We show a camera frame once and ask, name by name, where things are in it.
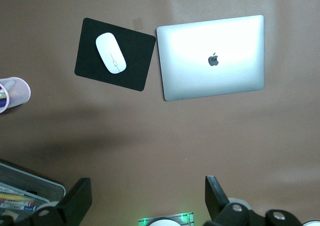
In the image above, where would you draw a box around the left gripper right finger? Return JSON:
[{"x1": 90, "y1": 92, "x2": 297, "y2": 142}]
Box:
[{"x1": 204, "y1": 175, "x2": 304, "y2": 226}]

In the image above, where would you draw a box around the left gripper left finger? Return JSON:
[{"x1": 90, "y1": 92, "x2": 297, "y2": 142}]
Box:
[{"x1": 0, "y1": 177, "x2": 93, "y2": 226}]

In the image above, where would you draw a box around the silver laptop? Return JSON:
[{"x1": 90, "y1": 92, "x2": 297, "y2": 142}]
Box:
[{"x1": 155, "y1": 14, "x2": 266, "y2": 102}]

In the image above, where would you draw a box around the pink mesh pen cup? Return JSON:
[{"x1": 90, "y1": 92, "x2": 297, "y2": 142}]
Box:
[{"x1": 0, "y1": 76, "x2": 32, "y2": 114}]

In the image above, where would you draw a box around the black mouse pad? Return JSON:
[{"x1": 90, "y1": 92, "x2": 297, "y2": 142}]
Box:
[{"x1": 73, "y1": 17, "x2": 157, "y2": 92}]

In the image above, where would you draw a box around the white computer mouse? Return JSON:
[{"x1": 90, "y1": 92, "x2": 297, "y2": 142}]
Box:
[{"x1": 94, "y1": 32, "x2": 128, "y2": 75}]

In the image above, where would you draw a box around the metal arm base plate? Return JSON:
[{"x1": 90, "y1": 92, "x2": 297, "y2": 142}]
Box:
[{"x1": 137, "y1": 211, "x2": 195, "y2": 226}]

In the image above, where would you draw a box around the grey wire mesh organizer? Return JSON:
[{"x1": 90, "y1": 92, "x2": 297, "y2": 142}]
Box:
[{"x1": 0, "y1": 159, "x2": 67, "y2": 226}]

